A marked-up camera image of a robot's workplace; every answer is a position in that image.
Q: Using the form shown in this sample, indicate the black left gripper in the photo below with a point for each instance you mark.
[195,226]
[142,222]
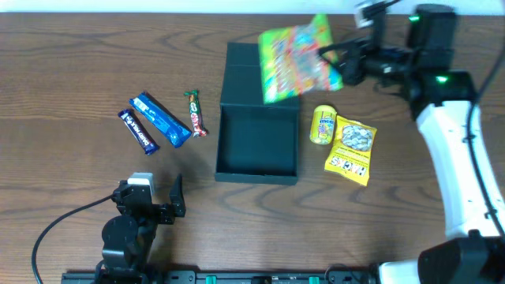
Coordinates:
[156,210]

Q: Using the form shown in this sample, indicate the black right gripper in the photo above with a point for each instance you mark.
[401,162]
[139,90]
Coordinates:
[356,63]

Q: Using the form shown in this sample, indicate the green Haribo gummy bag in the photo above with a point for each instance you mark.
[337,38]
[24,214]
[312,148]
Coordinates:
[290,64]

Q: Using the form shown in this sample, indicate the blue Oreo cookie pack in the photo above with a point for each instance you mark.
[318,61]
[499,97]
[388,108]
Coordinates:
[169,126]

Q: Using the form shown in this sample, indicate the yellow Mentos gum bottle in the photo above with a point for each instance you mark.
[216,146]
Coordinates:
[323,125]

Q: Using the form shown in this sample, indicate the purple Dairy Milk bar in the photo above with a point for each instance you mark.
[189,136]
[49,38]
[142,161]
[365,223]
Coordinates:
[139,132]

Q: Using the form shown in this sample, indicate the yellow Hacks candy bag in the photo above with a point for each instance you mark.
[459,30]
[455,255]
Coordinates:
[350,154]

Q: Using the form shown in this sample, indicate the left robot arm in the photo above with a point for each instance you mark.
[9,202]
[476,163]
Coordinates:
[128,237]

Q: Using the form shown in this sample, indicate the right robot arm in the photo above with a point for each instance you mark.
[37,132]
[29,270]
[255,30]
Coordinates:
[444,103]

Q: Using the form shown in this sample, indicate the green red KitKat Milo bar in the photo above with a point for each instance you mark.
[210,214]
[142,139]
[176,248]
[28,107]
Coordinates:
[195,114]

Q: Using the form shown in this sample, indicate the dark green open box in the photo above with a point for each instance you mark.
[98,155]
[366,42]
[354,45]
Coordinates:
[258,142]

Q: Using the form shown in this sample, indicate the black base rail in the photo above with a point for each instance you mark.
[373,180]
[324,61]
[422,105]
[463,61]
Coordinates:
[192,277]

